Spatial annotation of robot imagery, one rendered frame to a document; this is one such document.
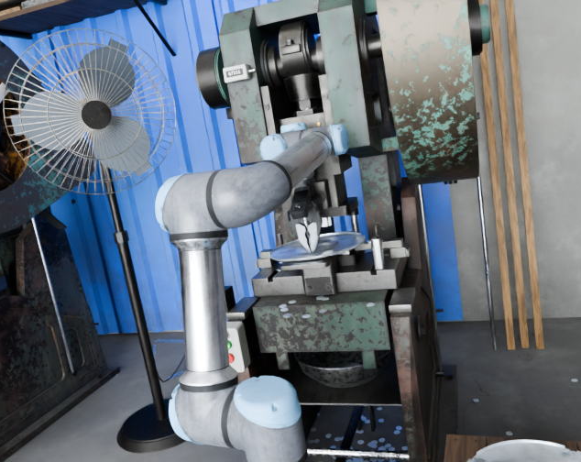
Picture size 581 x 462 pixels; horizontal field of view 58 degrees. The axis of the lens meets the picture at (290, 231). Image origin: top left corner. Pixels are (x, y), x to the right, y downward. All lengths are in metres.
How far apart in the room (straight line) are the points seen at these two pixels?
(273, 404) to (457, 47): 0.80
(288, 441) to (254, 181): 0.47
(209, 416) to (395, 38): 0.85
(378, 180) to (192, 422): 1.05
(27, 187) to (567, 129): 2.42
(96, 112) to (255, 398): 1.28
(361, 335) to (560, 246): 1.58
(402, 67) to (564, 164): 1.71
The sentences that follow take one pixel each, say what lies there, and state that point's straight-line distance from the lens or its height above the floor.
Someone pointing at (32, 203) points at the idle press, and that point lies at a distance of 2.49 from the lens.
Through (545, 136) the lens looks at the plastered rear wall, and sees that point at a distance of 2.79.
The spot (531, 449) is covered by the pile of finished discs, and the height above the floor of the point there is 0.38.
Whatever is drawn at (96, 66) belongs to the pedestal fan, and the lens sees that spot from 2.05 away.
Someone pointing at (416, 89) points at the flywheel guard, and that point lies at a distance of 1.22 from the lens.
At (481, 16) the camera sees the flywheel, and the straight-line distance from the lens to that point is 1.57.
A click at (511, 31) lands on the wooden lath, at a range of 2.59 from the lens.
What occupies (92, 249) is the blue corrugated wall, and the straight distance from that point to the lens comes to 3.59.
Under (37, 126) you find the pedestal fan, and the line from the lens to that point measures 2.06.
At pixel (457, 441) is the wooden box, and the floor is 0.35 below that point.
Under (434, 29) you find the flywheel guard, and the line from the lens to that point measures 1.20.
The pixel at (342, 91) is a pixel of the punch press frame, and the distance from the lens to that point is 1.50.
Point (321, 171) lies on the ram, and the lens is 1.57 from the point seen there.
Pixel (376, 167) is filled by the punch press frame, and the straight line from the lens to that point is 1.80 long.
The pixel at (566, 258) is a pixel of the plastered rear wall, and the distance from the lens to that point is 2.91.
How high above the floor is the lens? 1.14
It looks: 11 degrees down
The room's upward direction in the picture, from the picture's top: 9 degrees counter-clockwise
